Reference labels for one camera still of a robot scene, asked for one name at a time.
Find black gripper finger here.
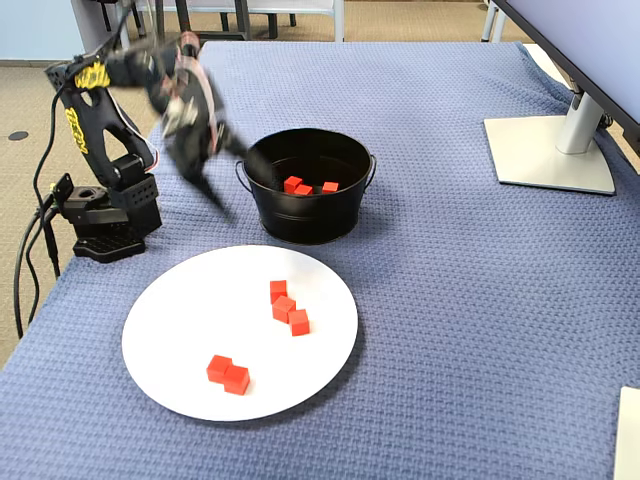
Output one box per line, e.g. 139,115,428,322
217,130,279,189
182,162,236,224

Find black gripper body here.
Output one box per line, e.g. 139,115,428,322
149,64,229,181

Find round white plate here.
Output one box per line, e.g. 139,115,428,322
121,244,360,423

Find black metal bucket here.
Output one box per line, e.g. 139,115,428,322
234,127,379,246

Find light blue desk panel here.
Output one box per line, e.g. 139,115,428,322
134,0,346,15

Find blue woven table cloth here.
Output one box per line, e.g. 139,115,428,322
0,39,640,480

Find grey slanted furniture leg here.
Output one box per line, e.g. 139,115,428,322
479,0,509,44

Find monitor with silver stand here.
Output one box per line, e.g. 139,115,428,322
483,0,640,196

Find white rectangular board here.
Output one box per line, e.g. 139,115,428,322
613,385,640,480

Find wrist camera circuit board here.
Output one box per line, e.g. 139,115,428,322
160,97,199,137

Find red white servo wire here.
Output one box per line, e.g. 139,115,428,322
179,32,226,151

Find dark grey metal table frame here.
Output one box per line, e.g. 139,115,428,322
154,0,251,86

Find thin black camera cable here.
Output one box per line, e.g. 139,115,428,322
24,0,169,326

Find black power cable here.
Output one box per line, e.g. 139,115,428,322
39,214,61,280

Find black usb cable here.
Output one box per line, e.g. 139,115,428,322
12,199,56,341

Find black monitor cable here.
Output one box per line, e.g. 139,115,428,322
599,113,629,136

